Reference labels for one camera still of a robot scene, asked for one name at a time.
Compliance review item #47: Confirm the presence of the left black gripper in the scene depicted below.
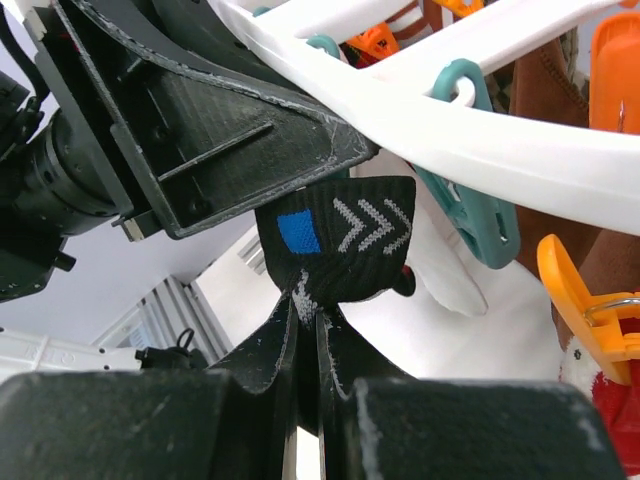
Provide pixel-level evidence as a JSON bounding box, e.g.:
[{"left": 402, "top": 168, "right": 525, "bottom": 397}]
[{"left": 24, "top": 1, "right": 378, "bottom": 242}]

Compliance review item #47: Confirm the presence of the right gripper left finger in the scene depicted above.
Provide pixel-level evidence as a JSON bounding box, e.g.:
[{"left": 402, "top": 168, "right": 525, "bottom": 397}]
[{"left": 1, "top": 297, "right": 298, "bottom": 479}]

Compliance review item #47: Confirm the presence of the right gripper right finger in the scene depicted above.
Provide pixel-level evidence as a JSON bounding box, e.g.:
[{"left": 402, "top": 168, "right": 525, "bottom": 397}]
[{"left": 315, "top": 308, "right": 624, "bottom": 479}]

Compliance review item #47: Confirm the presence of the black blue sock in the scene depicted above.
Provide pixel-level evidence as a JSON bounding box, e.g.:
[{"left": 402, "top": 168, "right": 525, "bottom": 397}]
[{"left": 255, "top": 176, "right": 416, "bottom": 322}]

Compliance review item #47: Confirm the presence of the teal clothes peg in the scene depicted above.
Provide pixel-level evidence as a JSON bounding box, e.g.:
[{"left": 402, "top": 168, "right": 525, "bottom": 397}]
[{"left": 414, "top": 59, "right": 521, "bottom": 270}]

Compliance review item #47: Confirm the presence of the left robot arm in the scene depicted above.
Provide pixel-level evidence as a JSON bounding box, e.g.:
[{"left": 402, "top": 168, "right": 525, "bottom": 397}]
[{"left": 1, "top": 1, "right": 378, "bottom": 343}]

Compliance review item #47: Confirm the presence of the white round clip hanger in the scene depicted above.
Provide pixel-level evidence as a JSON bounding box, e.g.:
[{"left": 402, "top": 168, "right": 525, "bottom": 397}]
[{"left": 212, "top": 1, "right": 639, "bottom": 235}]

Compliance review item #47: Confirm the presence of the white sock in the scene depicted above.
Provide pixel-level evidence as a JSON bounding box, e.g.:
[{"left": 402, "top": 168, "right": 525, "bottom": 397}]
[{"left": 343, "top": 193, "right": 561, "bottom": 380}]

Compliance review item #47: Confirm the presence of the red santa sock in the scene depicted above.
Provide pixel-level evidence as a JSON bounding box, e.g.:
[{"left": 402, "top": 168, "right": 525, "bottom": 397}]
[{"left": 559, "top": 337, "right": 639, "bottom": 479}]

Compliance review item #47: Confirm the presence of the yellow clothes peg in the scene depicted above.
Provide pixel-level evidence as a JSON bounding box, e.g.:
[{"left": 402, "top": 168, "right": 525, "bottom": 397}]
[{"left": 537, "top": 234, "right": 639, "bottom": 385}]

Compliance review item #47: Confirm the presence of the brown sock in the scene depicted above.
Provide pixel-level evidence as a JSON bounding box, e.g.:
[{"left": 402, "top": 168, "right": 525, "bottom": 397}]
[{"left": 509, "top": 37, "right": 640, "bottom": 301}]

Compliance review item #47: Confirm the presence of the orange clothes peg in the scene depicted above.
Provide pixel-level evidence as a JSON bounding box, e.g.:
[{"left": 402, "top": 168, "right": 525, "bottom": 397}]
[{"left": 589, "top": 11, "right": 639, "bottom": 135}]

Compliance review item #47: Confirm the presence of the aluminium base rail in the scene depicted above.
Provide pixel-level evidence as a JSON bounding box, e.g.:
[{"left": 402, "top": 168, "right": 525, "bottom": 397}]
[{"left": 92, "top": 239, "right": 266, "bottom": 361}]

